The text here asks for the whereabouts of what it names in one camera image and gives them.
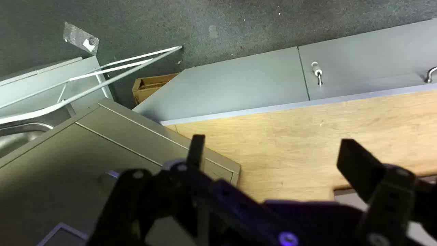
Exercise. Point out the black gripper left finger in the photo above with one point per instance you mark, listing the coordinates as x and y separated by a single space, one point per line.
195 152

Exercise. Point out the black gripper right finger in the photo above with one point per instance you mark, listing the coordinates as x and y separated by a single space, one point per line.
360 165

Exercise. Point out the beige file drawer white label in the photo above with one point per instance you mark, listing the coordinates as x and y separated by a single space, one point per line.
69 172

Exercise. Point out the gray desk with wooden top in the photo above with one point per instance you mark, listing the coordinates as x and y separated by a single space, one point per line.
237 86

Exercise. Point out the small wooden box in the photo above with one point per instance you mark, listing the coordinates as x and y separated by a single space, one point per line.
148 86

